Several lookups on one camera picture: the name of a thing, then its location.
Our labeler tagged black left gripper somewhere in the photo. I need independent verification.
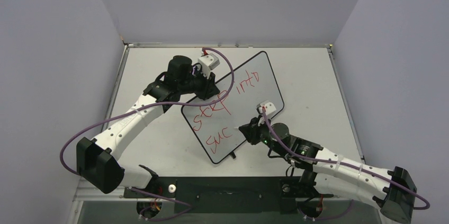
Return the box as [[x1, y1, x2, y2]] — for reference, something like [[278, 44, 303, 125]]
[[179, 66, 219, 101]]

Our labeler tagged white whiteboard black frame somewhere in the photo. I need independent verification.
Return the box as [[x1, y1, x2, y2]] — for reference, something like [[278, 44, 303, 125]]
[[181, 51, 284, 164]]

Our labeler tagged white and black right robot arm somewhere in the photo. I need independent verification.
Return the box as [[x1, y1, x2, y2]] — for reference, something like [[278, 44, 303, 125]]
[[238, 117, 417, 223]]

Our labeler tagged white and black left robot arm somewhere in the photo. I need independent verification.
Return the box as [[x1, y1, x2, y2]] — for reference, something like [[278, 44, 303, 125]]
[[76, 54, 220, 198]]

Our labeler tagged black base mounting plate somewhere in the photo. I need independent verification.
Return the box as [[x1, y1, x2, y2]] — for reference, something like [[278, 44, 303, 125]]
[[124, 176, 321, 214]]

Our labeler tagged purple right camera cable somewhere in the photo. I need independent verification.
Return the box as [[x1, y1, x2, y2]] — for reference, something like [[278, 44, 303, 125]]
[[261, 107, 431, 211]]

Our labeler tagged purple camera cable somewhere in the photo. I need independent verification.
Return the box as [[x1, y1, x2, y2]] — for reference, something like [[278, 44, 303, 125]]
[[59, 47, 235, 222], [261, 107, 431, 211]]

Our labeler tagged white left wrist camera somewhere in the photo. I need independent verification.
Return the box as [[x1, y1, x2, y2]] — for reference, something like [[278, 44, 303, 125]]
[[197, 55, 220, 79]]

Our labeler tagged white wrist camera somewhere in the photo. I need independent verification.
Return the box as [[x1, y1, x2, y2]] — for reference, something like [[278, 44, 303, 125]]
[[197, 55, 220, 79], [256, 101, 276, 126]]

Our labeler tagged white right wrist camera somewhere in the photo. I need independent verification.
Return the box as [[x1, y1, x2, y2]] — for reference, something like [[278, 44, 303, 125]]
[[256, 101, 276, 126]]

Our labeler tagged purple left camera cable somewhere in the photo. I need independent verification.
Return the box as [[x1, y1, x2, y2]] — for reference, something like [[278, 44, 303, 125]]
[[59, 47, 235, 222]]

